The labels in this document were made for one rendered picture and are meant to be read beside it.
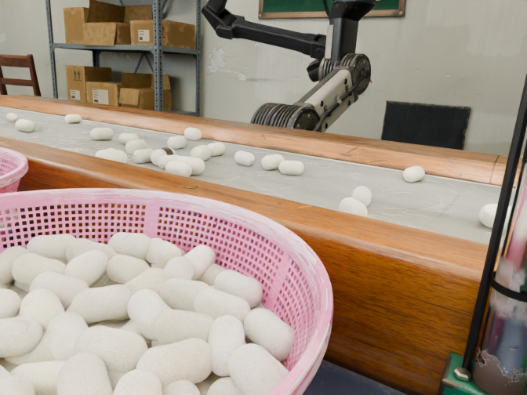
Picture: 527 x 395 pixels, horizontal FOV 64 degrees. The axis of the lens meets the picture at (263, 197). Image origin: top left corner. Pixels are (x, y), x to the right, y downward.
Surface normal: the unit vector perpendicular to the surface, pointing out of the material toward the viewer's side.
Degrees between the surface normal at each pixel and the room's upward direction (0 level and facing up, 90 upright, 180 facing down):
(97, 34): 77
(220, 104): 89
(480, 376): 90
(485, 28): 90
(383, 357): 90
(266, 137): 45
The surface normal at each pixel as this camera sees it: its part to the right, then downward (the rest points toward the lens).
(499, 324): -0.86, 0.10
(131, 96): -0.57, 0.03
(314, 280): -0.95, -0.28
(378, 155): -0.33, -0.53
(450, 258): 0.04, -0.95
